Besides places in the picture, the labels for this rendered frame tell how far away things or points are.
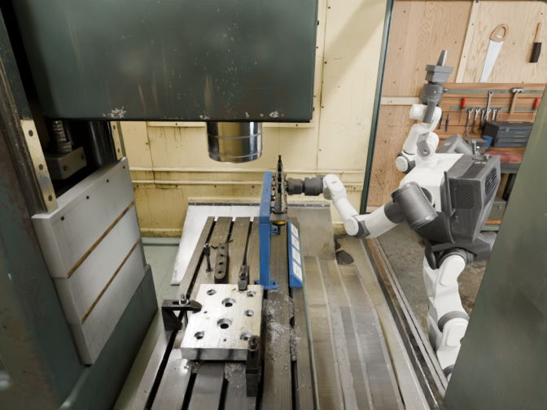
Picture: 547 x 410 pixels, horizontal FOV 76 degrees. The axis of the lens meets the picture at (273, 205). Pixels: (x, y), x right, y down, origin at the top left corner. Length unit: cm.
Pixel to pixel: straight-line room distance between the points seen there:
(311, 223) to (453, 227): 91
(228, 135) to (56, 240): 50
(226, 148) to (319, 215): 130
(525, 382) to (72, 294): 110
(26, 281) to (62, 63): 51
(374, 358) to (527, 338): 68
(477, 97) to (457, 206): 269
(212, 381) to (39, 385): 45
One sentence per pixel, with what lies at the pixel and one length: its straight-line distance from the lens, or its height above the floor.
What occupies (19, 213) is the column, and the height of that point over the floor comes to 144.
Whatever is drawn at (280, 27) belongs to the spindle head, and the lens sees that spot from 84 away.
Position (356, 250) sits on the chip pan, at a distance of 214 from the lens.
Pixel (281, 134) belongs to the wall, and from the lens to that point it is 203.
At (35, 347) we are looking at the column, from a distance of 111.
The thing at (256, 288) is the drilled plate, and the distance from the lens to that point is 129.
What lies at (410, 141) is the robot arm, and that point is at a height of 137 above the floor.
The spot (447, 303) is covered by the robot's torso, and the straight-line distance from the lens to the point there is 180.
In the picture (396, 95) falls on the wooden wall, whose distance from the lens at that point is 379.
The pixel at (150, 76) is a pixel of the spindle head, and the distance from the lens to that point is 89.
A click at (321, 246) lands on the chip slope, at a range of 202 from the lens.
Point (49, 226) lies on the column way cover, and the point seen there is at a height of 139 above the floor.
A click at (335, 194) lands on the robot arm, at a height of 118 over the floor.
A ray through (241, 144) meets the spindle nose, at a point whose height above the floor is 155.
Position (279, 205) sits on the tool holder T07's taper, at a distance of 129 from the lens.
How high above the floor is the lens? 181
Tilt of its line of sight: 26 degrees down
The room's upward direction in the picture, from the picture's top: straight up
